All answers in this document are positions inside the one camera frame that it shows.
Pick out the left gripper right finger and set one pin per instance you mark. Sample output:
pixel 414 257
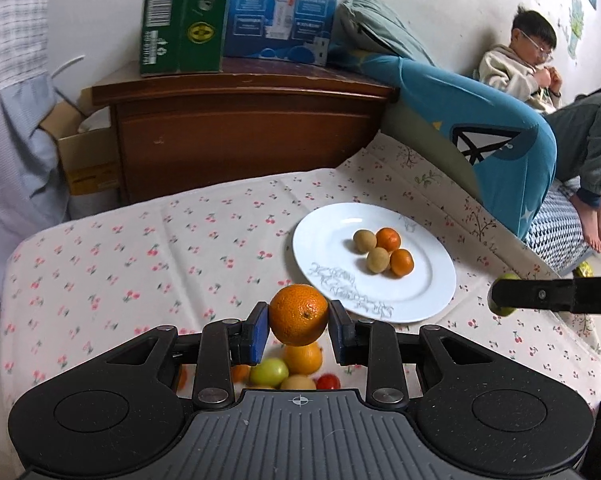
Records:
pixel 377 346

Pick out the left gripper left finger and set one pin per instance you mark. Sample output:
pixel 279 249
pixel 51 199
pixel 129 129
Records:
pixel 223 345

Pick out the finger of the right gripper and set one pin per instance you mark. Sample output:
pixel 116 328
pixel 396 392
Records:
pixel 574 296

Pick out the red cherry tomato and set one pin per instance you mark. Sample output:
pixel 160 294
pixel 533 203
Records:
pixel 328 382

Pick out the large orange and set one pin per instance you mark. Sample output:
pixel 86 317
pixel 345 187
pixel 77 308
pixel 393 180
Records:
pixel 298 315

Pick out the green fruit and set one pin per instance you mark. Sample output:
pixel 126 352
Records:
pixel 269 372
pixel 501 297

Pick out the orange under gripper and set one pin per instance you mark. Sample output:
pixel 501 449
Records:
pixel 240 374

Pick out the blue white patterned mattress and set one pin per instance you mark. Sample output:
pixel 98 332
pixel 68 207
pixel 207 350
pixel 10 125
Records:
pixel 555 233

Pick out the orange right on cloth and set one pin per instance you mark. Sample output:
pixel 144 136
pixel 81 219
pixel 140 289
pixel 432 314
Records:
pixel 303 360

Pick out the brown fruit left on cloth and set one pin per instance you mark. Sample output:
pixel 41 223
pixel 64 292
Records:
pixel 298 382

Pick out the small orange on plate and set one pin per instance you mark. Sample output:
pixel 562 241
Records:
pixel 388 239
pixel 401 262

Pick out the white ceramic plate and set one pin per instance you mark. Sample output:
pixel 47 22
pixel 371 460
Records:
pixel 325 252

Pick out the teal blanket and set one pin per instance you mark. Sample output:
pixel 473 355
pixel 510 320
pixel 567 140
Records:
pixel 499 150

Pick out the cherry print tablecloth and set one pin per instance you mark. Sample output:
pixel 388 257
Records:
pixel 81 288

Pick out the boy with glasses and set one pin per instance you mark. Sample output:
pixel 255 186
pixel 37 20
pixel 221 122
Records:
pixel 522 70

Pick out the brown open cardboard box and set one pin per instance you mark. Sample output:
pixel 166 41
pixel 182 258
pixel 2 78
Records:
pixel 86 144

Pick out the dark wooden cabinet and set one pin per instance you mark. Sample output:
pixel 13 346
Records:
pixel 253 119

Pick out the checkered grey cloth cover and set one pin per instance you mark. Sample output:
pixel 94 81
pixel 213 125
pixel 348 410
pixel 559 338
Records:
pixel 33 196

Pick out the grey green pillow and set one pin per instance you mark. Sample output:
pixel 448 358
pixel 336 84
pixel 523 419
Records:
pixel 373 26

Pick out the blue cardboard box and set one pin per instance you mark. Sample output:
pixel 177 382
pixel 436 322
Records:
pixel 297 31

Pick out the green cardboard box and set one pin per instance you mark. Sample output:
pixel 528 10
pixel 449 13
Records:
pixel 182 36

